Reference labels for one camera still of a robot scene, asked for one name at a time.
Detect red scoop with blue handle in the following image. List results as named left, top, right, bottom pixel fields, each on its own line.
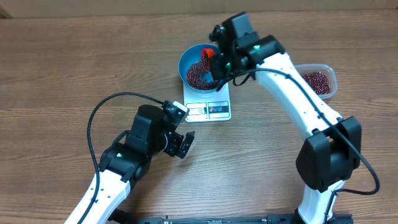
left=201, top=48, right=216, bottom=71

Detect white digital kitchen scale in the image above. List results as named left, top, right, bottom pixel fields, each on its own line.
left=183, top=83, right=232, bottom=123

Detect blue metal bowl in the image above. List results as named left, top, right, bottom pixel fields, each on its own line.
left=178, top=44, right=221, bottom=91

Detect clear plastic food container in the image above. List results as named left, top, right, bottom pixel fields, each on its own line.
left=295, top=64, right=338, bottom=99

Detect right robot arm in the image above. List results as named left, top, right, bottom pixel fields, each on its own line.
left=209, top=12, right=361, bottom=223

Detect red adzuki beans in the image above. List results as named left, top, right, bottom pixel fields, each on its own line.
left=302, top=72, right=330, bottom=95

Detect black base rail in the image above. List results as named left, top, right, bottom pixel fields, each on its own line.
left=108, top=208, right=354, bottom=224

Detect red beans in bowl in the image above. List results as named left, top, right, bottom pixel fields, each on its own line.
left=186, top=55, right=219, bottom=90

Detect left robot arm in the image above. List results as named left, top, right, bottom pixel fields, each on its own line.
left=66, top=101, right=195, bottom=224

